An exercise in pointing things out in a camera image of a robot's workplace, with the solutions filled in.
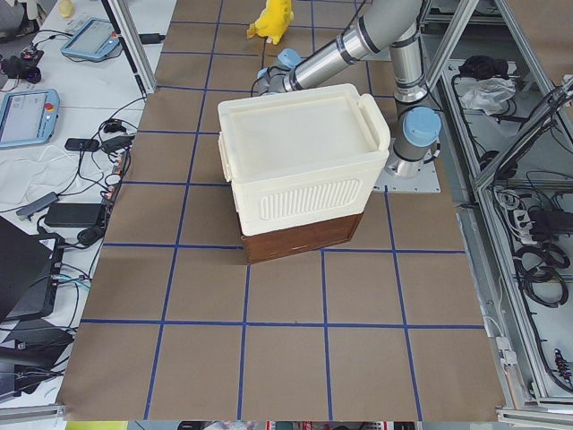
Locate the black power adapter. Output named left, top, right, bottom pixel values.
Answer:
left=44, top=202, right=102, bottom=228

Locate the blue teach pendant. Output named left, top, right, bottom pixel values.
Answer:
left=60, top=18, right=121, bottom=63
left=1, top=89, right=60, bottom=149

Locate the white power strip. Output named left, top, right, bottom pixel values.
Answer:
left=512, top=209, right=536, bottom=245

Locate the aluminium rack frame right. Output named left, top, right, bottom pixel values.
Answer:
left=421, top=1, right=572, bottom=429

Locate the black power brick small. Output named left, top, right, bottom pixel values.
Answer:
left=64, top=138, right=100, bottom=152

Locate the blue teach pendant lower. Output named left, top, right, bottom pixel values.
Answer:
left=1, top=89, right=60, bottom=149

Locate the brown paper table mat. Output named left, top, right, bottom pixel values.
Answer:
left=58, top=1, right=504, bottom=422

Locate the yellow plush toy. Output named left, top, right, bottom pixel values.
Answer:
left=246, top=0, right=295, bottom=46

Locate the small yellow figurine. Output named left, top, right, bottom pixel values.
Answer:
left=57, top=0, right=74, bottom=19

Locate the grey usb hub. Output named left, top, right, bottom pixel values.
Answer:
left=16, top=192, right=59, bottom=219

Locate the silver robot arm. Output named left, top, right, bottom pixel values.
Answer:
left=253, top=1, right=429, bottom=114

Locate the brown wooden drawer unit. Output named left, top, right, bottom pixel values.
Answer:
left=241, top=212, right=363, bottom=263

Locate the black laptop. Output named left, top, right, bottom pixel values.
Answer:
left=1, top=219, right=63, bottom=323

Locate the black cloth on rack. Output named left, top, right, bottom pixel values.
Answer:
left=458, top=56, right=509, bottom=81

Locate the blue teach pendant upper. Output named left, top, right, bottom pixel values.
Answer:
left=60, top=18, right=121, bottom=63

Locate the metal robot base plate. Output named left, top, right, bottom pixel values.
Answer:
left=372, top=138, right=441, bottom=194

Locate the white crumpled cloth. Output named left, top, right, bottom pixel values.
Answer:
left=460, top=78, right=516, bottom=116

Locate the aluminium frame post left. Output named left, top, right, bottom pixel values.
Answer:
left=101, top=0, right=157, bottom=99

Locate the white plastic storage box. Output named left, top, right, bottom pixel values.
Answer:
left=218, top=84, right=390, bottom=237

